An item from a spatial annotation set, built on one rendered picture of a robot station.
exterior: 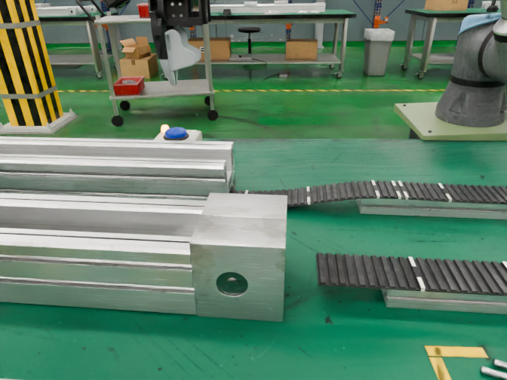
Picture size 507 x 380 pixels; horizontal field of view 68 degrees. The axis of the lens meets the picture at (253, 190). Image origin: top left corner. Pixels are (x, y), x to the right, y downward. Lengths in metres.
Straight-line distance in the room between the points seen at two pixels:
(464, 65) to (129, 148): 0.73
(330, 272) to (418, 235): 0.19
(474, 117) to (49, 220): 0.86
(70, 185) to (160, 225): 0.21
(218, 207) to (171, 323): 0.13
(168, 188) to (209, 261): 0.22
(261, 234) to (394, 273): 0.16
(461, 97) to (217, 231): 0.75
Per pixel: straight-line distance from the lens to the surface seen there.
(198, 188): 0.55
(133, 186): 0.58
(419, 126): 0.97
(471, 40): 0.98
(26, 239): 0.45
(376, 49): 5.45
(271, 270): 0.37
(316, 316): 0.42
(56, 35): 9.14
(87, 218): 0.48
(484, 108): 1.00
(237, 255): 0.36
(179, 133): 0.71
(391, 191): 0.59
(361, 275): 0.43
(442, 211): 0.62
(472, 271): 0.47
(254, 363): 0.38
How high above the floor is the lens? 1.09
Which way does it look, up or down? 28 degrees down
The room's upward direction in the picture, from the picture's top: 1 degrees counter-clockwise
